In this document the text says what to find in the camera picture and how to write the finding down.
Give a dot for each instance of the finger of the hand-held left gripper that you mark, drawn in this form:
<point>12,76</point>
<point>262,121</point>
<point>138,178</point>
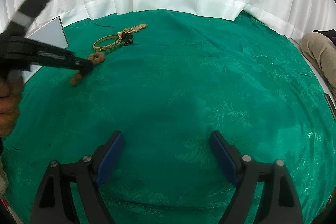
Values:
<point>39,1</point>
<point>65,58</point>

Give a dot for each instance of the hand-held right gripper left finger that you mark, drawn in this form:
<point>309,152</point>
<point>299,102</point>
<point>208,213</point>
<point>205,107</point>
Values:
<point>111,158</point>

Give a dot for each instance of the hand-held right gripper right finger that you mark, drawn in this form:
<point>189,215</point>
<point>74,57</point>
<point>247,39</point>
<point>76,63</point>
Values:
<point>225,158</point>

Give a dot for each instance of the white cardboard box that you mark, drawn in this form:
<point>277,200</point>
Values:
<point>52,32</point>

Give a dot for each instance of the person's left hand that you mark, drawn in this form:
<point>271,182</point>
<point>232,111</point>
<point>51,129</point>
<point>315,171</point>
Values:
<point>8,108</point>

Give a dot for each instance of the gold bangle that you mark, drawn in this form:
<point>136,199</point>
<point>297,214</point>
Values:
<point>107,49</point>

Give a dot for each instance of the green patterned cloth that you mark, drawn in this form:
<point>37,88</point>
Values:
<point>183,98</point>

